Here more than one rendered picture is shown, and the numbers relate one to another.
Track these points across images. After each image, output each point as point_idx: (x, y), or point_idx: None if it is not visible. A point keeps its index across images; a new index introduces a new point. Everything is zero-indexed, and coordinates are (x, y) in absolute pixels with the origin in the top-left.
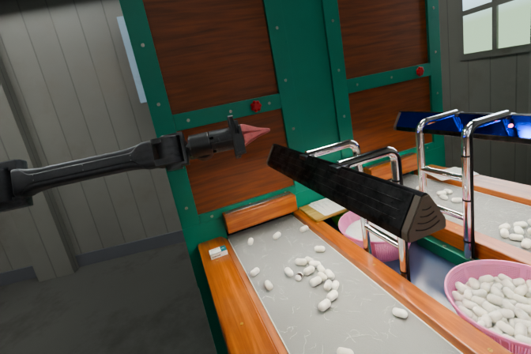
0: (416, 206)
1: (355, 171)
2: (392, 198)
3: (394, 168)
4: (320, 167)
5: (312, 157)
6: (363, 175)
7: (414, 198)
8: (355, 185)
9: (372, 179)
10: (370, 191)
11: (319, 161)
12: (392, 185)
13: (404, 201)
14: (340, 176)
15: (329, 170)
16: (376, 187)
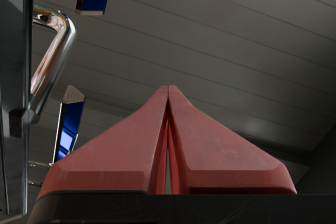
0: (9, 221)
1: (27, 154)
2: (6, 208)
3: (33, 20)
4: (2, 81)
5: (27, 23)
6: (24, 168)
7: (17, 216)
8: (0, 172)
9: (22, 182)
10: (1, 190)
11: (22, 68)
12: (23, 197)
13: (8, 215)
14: (4, 143)
15: (7, 111)
16: (12, 191)
